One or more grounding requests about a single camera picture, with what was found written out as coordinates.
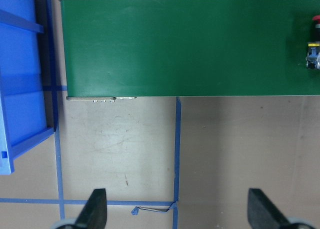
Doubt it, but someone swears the red push button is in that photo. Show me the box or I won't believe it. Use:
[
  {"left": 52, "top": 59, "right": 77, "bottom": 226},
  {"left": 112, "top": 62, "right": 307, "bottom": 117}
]
[{"left": 305, "top": 14, "right": 320, "bottom": 70}]

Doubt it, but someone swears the green conveyor belt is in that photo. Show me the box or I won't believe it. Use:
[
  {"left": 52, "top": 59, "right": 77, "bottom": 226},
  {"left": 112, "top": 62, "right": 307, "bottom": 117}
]
[{"left": 59, "top": 0, "right": 320, "bottom": 99}]

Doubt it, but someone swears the blue bin left side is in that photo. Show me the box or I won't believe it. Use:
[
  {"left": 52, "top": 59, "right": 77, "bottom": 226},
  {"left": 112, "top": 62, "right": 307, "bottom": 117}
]
[{"left": 0, "top": 0, "right": 53, "bottom": 175}]

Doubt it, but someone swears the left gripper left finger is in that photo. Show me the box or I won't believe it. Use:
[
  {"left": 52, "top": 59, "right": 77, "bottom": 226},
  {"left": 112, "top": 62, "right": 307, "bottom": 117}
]
[{"left": 74, "top": 188, "right": 108, "bottom": 229}]

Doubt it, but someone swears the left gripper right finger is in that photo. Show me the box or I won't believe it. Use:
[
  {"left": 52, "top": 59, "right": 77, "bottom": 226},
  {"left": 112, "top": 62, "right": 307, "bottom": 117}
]
[{"left": 247, "top": 188, "right": 291, "bottom": 229}]

